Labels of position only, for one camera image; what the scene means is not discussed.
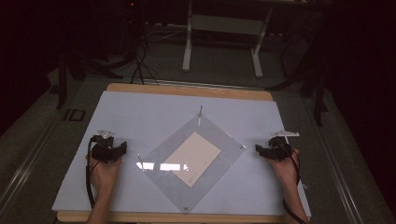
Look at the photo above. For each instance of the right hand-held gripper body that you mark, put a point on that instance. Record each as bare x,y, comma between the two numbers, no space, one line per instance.
281,151

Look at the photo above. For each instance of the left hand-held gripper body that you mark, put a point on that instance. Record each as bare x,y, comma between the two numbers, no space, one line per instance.
101,149

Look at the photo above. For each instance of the clear acrylic photo frame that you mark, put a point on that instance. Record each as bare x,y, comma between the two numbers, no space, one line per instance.
155,174

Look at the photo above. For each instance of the printed picture card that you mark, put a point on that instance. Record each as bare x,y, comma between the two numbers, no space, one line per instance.
194,158

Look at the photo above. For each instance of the person's left hand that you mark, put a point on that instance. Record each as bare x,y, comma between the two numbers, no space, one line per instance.
104,174

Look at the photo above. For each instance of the person's right hand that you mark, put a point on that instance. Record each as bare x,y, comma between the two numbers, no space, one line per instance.
285,171

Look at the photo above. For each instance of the pale blue table mat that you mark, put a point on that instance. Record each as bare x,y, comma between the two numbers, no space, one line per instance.
140,118

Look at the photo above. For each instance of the small grey clip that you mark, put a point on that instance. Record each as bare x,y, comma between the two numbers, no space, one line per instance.
305,185

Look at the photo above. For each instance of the black metal stand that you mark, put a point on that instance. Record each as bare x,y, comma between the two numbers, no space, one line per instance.
62,81
317,99

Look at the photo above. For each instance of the wooden table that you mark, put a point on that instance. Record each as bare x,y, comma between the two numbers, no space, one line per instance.
186,90

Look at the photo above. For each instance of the metal floor strip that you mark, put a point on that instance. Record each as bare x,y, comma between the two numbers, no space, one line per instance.
202,84

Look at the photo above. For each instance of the black rectangular floor bracket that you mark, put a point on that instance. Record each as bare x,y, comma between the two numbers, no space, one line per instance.
74,115

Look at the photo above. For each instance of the metal floor rail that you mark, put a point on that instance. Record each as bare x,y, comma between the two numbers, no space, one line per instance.
21,174
339,174

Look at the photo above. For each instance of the white metal desk frame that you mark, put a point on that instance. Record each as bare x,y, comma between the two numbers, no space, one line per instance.
186,49

